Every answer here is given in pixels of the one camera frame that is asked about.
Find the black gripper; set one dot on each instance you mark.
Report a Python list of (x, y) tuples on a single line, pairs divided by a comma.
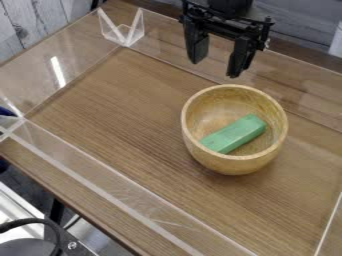
[(229, 19)]

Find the green rectangular block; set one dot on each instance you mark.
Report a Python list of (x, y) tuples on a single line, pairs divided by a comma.
[(235, 134)]

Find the light wooden bowl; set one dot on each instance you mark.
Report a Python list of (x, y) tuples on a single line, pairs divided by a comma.
[(215, 107)]

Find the white object at right edge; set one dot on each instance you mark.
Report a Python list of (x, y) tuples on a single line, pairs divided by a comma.
[(335, 47)]

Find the blue object at left edge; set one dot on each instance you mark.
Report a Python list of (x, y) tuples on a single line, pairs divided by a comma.
[(5, 112)]

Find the black metal table leg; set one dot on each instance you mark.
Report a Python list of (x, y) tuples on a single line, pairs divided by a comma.
[(56, 211)]

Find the clear acrylic tray wall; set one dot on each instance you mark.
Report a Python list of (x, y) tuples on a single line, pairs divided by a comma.
[(97, 93)]

